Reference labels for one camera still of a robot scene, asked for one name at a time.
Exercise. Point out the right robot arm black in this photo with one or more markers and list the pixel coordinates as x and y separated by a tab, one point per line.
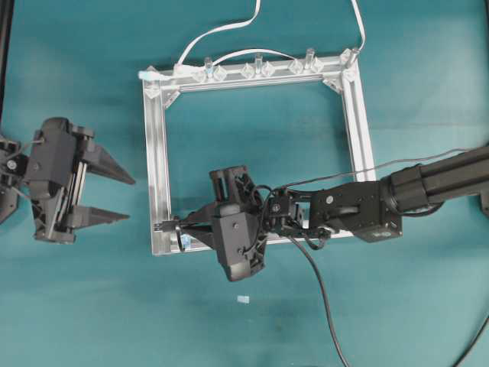
370	210

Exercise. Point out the metal standoff post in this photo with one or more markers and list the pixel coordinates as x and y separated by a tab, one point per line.
208	66
309	58
258	64

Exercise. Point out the aluminium extrusion frame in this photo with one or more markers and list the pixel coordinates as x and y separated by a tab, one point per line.
162	88

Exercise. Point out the small blue plastic piece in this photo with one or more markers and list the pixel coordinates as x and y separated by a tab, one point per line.
243	299

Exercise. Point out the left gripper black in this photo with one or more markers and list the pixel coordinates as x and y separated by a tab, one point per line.
51	177

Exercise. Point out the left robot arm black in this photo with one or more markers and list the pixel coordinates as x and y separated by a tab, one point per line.
14	162

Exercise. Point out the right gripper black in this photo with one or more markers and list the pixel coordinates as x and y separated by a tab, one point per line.
232	185

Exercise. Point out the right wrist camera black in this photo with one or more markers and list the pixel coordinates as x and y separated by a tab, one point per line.
234	234

